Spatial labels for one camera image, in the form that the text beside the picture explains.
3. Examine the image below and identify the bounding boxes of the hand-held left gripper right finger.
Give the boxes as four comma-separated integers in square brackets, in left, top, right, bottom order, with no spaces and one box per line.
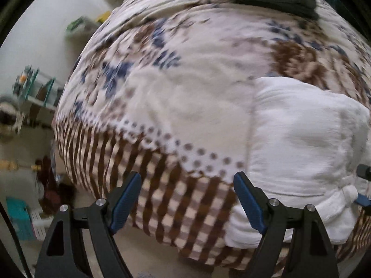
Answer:
[233,171,339,278]

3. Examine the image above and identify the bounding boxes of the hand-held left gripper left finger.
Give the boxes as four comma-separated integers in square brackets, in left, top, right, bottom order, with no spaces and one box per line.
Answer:
[35,171,142,278]

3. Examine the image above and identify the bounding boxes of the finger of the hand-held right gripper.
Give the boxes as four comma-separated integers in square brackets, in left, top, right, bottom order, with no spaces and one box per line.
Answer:
[355,193,371,207]
[357,164,371,180]

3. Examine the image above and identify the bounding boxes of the white pants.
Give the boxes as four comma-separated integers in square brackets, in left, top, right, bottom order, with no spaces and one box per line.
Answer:
[224,77,371,250]

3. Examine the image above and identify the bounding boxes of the brown checked bed sheet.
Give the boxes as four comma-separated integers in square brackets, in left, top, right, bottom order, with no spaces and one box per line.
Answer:
[54,118,371,270]

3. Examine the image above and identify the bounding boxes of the dark bag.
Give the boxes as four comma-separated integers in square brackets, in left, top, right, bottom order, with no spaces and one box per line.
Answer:
[37,156,76,215]

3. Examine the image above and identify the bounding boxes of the teal box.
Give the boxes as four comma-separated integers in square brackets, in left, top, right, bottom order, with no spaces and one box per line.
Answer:
[6,197,36,241]

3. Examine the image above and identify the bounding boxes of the floral blanket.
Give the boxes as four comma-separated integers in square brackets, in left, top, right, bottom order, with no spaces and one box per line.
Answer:
[54,0,371,186]

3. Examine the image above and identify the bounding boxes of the teal storage rack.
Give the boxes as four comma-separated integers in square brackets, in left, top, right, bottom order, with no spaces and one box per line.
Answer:
[12,64,64,115]

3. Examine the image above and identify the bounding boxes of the standing fan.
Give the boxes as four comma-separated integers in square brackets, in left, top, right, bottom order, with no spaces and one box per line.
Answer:
[0,95,27,143]

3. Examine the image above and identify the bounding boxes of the clear plastic container green lid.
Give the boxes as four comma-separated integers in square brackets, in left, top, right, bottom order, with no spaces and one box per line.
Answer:
[65,16,97,36]

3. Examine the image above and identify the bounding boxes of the yellow box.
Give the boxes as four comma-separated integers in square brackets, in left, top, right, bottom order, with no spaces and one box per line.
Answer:
[96,11,112,24]

